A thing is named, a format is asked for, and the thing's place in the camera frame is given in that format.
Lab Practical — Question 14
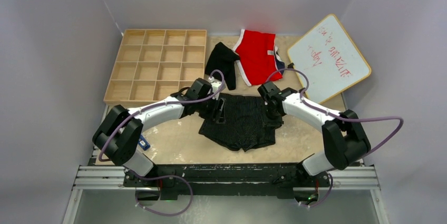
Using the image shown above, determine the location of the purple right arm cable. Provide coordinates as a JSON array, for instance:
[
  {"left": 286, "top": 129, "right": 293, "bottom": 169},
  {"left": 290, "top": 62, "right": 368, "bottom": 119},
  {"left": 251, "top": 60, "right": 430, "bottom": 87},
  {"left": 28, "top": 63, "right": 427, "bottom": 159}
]
[{"left": 265, "top": 68, "right": 404, "bottom": 209}]

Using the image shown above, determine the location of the plain black underwear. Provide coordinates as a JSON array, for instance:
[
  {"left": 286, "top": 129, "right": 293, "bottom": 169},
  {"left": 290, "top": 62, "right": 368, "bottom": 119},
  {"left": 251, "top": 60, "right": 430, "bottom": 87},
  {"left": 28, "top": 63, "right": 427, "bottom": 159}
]
[{"left": 205, "top": 42, "right": 240, "bottom": 91}]

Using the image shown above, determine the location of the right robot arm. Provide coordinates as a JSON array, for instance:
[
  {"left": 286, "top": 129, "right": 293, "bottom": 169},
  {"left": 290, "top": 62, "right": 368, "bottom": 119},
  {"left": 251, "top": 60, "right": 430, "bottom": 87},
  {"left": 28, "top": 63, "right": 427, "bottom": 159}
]
[{"left": 258, "top": 82, "right": 371, "bottom": 186}]

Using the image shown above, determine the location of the white board with wooden frame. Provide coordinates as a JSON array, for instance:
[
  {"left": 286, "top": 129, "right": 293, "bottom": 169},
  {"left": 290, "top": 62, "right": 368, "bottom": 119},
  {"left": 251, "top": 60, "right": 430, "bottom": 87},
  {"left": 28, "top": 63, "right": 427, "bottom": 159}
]
[{"left": 287, "top": 14, "right": 372, "bottom": 103}]

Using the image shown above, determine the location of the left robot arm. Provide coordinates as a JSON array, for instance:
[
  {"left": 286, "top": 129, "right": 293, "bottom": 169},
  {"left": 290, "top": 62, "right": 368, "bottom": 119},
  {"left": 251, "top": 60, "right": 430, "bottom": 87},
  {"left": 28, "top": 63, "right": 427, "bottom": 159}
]
[{"left": 92, "top": 78, "right": 226, "bottom": 187}]

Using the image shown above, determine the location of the black striped underwear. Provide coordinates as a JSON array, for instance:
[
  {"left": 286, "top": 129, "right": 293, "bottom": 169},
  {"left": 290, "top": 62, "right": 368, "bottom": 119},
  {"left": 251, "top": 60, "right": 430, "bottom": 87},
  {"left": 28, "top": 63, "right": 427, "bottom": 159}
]
[{"left": 199, "top": 93, "right": 276, "bottom": 152}]

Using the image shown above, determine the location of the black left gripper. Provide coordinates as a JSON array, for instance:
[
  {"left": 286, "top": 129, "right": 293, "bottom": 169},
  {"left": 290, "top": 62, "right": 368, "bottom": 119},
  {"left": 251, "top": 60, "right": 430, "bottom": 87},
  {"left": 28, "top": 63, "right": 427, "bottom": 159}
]
[{"left": 196, "top": 94, "right": 224, "bottom": 123}]

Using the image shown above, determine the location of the wooden compartment tray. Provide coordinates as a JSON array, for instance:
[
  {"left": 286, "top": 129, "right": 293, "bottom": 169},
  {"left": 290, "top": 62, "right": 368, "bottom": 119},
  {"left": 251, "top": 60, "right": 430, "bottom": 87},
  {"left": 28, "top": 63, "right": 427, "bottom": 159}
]
[{"left": 103, "top": 29, "right": 207, "bottom": 107}]

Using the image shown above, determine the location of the red white blue underwear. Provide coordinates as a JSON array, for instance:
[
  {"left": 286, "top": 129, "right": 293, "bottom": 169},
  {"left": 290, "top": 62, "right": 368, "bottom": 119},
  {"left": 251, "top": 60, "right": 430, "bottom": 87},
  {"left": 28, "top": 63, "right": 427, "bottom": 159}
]
[{"left": 233, "top": 29, "right": 285, "bottom": 86}]

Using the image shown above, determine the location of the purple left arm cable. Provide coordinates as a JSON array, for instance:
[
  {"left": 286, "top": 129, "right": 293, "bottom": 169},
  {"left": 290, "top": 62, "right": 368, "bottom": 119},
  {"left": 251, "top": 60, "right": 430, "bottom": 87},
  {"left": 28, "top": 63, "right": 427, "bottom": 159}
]
[{"left": 98, "top": 69, "right": 226, "bottom": 217}]

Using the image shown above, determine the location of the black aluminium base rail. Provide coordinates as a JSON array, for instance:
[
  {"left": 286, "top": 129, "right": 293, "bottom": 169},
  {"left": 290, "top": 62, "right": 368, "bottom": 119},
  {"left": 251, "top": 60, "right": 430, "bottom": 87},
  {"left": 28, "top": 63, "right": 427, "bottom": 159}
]
[{"left": 73, "top": 163, "right": 380, "bottom": 202}]

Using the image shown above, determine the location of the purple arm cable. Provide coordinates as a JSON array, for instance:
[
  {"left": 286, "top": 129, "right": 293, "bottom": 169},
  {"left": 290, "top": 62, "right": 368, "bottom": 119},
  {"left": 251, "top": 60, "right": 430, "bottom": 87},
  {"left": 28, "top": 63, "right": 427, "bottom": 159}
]
[
  {"left": 265, "top": 68, "right": 404, "bottom": 209},
  {"left": 98, "top": 69, "right": 226, "bottom": 217}
]

